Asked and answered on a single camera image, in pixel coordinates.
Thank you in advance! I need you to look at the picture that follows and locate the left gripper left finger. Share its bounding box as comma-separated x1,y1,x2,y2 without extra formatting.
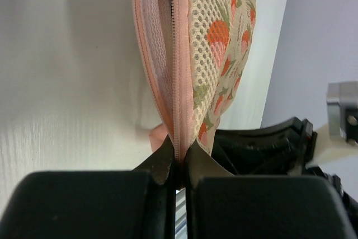
1,138,176,238

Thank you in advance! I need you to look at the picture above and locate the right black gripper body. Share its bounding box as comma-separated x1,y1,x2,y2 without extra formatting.
211,117,317,175

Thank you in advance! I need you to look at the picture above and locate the floral mesh laundry bag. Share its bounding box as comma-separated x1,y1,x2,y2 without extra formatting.
133,0,256,162

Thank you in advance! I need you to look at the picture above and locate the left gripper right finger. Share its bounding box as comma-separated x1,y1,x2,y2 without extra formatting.
184,145,357,238

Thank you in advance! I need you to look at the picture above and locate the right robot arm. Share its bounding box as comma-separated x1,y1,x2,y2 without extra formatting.
211,117,357,223

